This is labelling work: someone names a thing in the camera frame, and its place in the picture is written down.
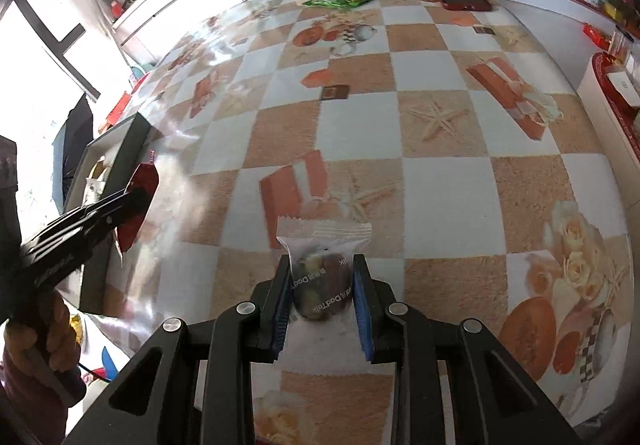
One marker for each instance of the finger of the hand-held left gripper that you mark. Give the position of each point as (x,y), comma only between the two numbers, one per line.
(92,209)
(122,217)

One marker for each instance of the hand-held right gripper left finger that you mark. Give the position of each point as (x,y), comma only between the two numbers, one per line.
(282,307)

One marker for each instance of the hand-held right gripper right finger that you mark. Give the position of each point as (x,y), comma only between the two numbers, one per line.
(364,310)

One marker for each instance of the clear dark snack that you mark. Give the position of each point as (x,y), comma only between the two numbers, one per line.
(320,285)

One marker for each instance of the shiny red snack packet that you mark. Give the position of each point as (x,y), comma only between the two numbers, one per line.
(145,180)

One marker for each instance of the dark green cardboard box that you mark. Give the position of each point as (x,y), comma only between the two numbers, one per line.
(120,160)

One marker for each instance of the person's left forearm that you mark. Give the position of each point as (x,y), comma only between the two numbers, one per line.
(25,410)

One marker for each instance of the person's left hand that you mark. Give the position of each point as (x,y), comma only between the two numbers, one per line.
(55,330)

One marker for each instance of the dark cloth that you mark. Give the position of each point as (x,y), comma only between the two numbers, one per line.
(75,145)

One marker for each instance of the white cabinet with red top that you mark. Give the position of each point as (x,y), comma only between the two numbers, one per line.
(540,0)

